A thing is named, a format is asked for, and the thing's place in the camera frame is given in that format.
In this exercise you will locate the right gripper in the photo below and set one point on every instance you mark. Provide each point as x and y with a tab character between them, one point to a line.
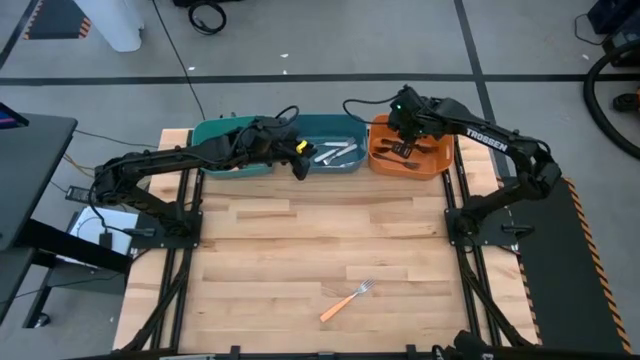
412	130

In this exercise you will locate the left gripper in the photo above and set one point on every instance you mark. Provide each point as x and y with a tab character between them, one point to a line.
275	142

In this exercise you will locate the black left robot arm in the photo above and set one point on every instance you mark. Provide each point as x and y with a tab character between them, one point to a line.
150	162

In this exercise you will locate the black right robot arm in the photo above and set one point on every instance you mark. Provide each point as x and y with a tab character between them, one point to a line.
487	140

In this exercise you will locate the yellow tag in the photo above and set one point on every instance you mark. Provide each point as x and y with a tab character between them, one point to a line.
301	146

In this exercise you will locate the orange plastic bin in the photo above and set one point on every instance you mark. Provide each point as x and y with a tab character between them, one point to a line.
435	167

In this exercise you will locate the dark blue plastic bin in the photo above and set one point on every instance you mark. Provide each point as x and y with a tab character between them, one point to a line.
345	127

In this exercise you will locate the teal green plastic bin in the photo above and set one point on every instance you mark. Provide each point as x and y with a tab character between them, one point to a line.
212	131

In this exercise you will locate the white paper sheet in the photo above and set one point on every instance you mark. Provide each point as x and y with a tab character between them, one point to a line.
120	227

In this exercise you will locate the large black striped-edge mat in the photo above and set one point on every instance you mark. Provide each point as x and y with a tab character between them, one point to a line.
560	280

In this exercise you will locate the black power adapter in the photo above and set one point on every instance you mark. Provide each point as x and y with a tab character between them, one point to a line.
82	194
105	239

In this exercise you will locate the small black floor object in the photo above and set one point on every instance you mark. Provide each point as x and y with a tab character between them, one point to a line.
627	102

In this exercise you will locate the black equipment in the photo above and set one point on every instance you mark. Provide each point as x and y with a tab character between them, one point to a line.
622	20

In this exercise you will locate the black desk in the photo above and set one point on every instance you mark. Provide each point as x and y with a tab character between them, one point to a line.
30	175

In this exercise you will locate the small black striped-edge mat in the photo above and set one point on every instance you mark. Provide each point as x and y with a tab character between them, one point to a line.
55	17

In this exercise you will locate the black monitor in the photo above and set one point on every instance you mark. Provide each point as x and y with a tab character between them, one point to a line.
10	120

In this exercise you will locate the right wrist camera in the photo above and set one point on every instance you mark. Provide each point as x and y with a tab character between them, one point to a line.
405	102

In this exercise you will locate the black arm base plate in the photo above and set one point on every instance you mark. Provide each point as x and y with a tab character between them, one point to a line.
492	240
192	242

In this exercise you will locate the black table frame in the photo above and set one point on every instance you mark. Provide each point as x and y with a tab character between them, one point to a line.
300	357

